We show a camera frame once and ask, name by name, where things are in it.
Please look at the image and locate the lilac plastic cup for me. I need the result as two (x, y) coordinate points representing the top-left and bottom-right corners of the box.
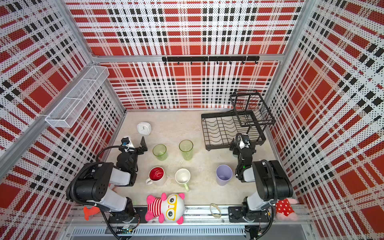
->
(216, 165), (233, 186)

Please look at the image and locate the tall green glass cup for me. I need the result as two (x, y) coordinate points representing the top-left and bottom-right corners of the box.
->
(179, 140), (194, 161)

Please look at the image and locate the black wire dish rack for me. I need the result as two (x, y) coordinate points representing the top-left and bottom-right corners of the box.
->
(201, 90), (276, 151)

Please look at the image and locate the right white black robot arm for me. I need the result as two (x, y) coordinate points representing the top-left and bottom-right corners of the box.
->
(230, 135), (294, 222)

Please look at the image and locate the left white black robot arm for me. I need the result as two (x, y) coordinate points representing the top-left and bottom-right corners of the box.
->
(66, 137), (148, 222)

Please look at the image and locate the short green glass cup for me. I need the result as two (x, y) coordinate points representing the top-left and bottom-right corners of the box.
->
(153, 144), (168, 161)

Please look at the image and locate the white square device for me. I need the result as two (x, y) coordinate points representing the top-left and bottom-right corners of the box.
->
(137, 122), (152, 136)

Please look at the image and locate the red and white mug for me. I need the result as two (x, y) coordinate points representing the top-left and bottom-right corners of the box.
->
(146, 167), (167, 186)

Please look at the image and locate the pink striped plush doll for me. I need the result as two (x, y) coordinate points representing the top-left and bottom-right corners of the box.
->
(145, 193), (185, 225)

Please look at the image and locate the pink frog plush toy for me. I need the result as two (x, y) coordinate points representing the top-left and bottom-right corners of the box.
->
(276, 198), (299, 221)

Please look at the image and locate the red shark plush toy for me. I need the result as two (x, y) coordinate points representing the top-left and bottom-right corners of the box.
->
(83, 206), (100, 221)

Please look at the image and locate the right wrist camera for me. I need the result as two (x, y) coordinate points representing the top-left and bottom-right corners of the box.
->
(239, 135), (250, 149)

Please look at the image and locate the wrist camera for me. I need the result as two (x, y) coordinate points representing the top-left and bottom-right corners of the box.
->
(121, 136), (135, 149)
(239, 135), (250, 149)

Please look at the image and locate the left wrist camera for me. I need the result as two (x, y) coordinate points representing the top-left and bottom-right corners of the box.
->
(121, 136), (135, 149)

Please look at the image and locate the cream mug green handle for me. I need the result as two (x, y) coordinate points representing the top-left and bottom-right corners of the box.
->
(175, 169), (191, 192)

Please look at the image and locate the beige rubber band ring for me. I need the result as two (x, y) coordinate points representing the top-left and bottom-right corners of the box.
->
(209, 203), (222, 219)

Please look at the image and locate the white wire wall basket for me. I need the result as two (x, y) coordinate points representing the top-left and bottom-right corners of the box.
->
(45, 66), (109, 128)

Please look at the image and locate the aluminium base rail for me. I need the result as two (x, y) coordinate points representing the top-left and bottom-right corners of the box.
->
(59, 205), (317, 240)

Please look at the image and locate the black wall hook rail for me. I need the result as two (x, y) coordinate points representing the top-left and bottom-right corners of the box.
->
(162, 56), (260, 64)

